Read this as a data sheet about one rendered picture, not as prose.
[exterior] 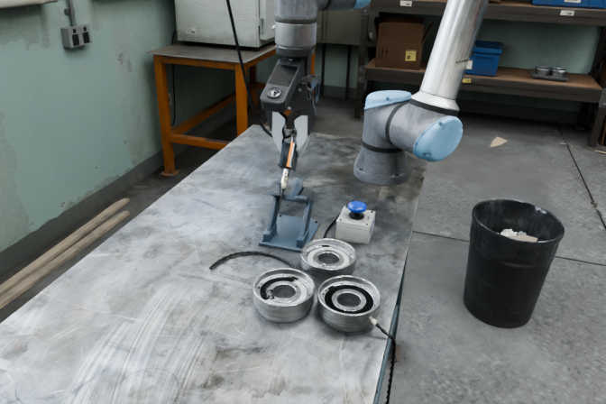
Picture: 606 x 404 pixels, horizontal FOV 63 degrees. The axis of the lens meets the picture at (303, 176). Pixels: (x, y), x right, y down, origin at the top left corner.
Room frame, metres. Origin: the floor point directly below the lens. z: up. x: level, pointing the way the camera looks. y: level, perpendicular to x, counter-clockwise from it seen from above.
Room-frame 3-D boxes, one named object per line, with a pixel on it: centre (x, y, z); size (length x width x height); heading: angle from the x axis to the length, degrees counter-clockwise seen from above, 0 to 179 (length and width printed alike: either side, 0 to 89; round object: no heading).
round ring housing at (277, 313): (0.69, 0.03, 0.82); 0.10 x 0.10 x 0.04
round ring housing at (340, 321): (0.67, -0.08, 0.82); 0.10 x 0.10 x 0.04
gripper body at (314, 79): (0.94, 0.02, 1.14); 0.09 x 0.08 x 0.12; 164
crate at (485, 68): (4.17, -1.32, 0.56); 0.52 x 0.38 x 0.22; 70
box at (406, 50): (4.30, -0.80, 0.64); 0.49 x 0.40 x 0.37; 78
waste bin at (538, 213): (1.69, -0.83, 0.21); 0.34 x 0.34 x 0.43
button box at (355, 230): (0.93, -0.12, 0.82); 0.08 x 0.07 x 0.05; 163
